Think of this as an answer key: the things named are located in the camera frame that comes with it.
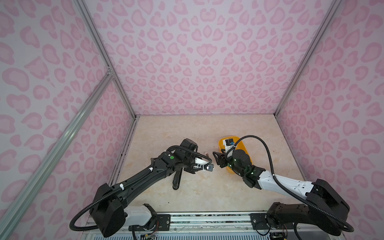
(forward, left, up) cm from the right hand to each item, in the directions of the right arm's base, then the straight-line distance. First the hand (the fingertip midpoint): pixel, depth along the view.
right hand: (217, 150), depth 82 cm
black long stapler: (-12, +22, -11) cm, 28 cm away
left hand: (-4, +9, +1) cm, 10 cm away
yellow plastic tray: (-4, -9, +11) cm, 15 cm away
